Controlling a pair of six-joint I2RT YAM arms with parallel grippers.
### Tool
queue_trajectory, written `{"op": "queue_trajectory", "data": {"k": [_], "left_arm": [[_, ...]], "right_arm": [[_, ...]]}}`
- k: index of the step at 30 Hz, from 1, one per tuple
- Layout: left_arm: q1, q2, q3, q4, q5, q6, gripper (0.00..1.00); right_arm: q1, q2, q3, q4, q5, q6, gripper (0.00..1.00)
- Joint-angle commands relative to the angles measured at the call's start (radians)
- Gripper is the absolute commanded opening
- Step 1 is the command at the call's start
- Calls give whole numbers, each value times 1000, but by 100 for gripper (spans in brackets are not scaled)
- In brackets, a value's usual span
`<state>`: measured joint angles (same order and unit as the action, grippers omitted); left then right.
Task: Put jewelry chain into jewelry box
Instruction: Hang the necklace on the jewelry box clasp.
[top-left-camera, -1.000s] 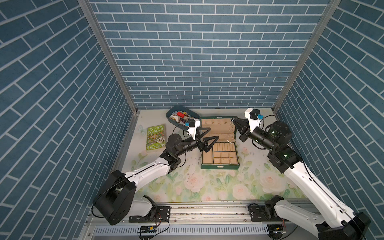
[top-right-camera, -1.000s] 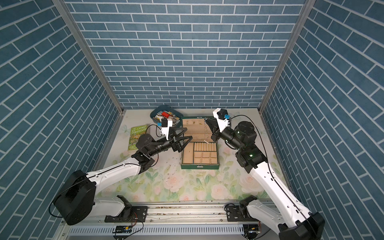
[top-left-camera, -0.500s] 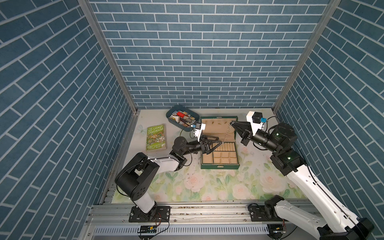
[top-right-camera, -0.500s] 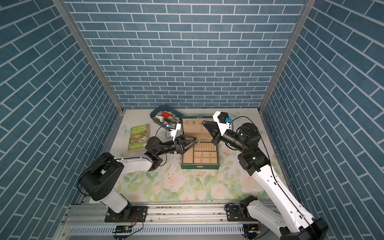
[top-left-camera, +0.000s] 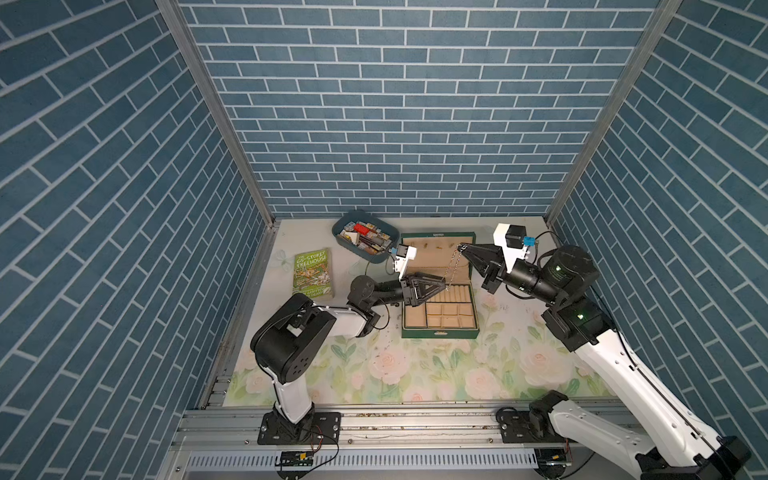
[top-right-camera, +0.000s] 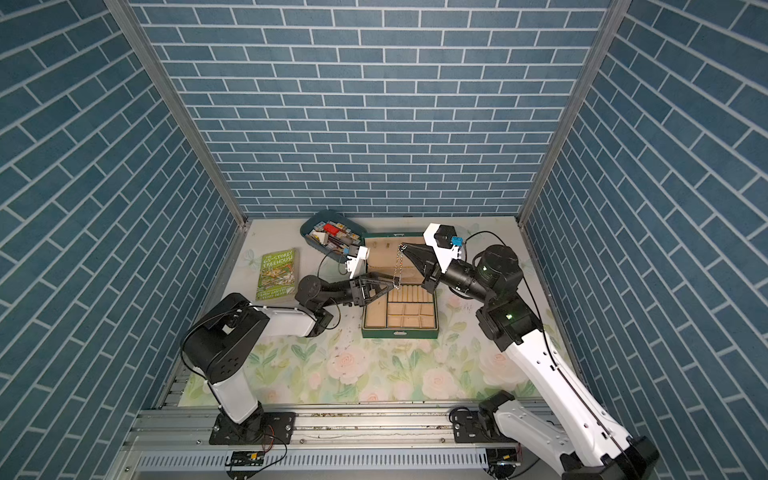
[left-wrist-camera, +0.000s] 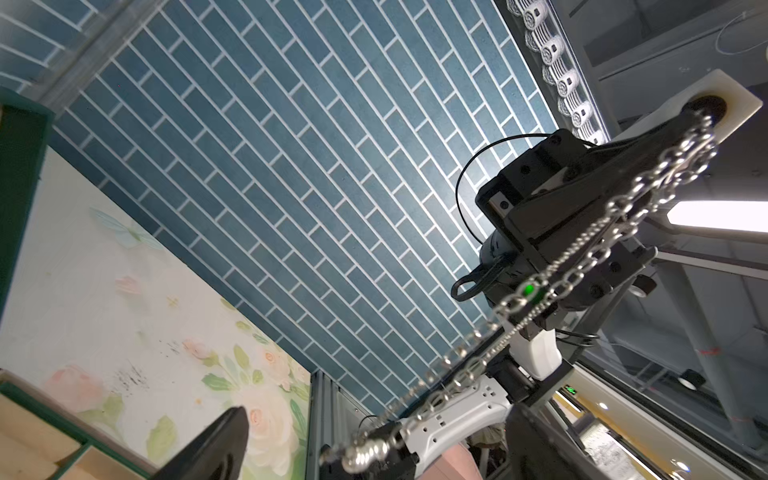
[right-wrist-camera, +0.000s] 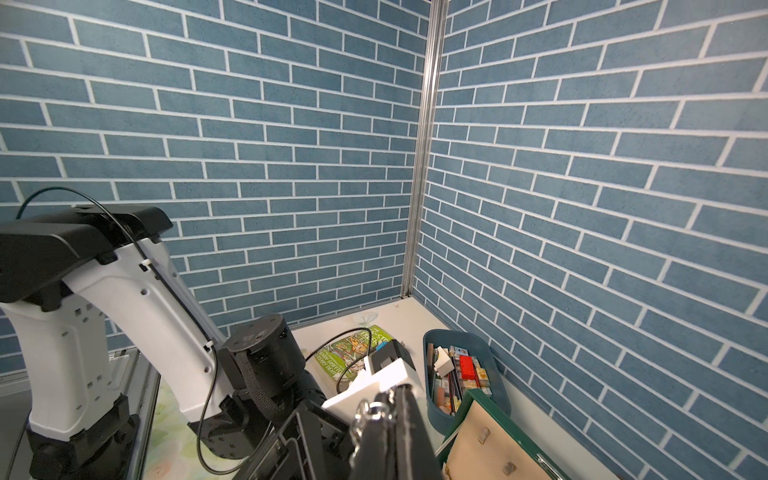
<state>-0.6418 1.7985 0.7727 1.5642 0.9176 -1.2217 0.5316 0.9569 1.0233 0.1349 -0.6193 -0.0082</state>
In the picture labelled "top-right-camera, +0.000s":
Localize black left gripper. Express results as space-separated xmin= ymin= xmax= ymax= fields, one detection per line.
xmin=316 ymin=274 xmax=396 ymax=314

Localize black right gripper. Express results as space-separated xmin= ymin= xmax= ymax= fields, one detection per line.
xmin=403 ymin=246 xmax=494 ymax=309

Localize green jewelry box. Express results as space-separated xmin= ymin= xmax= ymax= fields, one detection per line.
xmin=362 ymin=233 xmax=439 ymax=340

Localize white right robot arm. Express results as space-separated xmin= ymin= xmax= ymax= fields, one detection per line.
xmin=400 ymin=243 xmax=660 ymax=479

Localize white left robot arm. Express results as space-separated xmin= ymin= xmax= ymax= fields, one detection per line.
xmin=180 ymin=273 xmax=401 ymax=427

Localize red box in bin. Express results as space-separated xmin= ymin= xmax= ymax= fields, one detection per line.
xmin=323 ymin=223 xmax=340 ymax=236

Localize teal storage bin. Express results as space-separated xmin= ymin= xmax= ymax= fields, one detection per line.
xmin=300 ymin=209 xmax=367 ymax=263

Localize green illustrated book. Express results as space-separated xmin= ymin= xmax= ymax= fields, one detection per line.
xmin=256 ymin=248 xmax=298 ymax=300

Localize floral table mat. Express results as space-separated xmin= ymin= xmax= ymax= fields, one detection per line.
xmin=220 ymin=217 xmax=578 ymax=406

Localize small green circuit board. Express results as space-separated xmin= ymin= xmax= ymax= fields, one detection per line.
xmin=225 ymin=451 xmax=265 ymax=469

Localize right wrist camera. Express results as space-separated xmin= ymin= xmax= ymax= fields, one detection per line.
xmin=423 ymin=223 xmax=464 ymax=273

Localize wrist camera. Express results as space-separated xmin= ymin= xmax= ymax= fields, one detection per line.
xmin=423 ymin=223 xmax=464 ymax=273
xmin=345 ymin=245 xmax=369 ymax=279

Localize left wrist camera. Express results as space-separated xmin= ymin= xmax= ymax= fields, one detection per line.
xmin=345 ymin=245 xmax=369 ymax=279

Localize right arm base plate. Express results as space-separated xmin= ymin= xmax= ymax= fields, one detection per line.
xmin=448 ymin=390 xmax=516 ymax=444

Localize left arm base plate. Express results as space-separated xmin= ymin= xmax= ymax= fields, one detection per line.
xmin=209 ymin=407 xmax=297 ymax=446

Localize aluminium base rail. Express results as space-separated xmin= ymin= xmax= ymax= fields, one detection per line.
xmin=107 ymin=400 xmax=637 ymax=480

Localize aluminium right corner post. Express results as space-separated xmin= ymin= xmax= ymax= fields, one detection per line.
xmin=517 ymin=0 xmax=632 ymax=228

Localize aluminium corner post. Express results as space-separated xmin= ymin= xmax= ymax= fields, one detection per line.
xmin=104 ymin=0 xmax=247 ymax=230
xmin=517 ymin=0 xmax=632 ymax=228

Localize aluminium left corner post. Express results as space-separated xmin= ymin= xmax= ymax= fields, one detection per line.
xmin=104 ymin=0 xmax=247 ymax=230

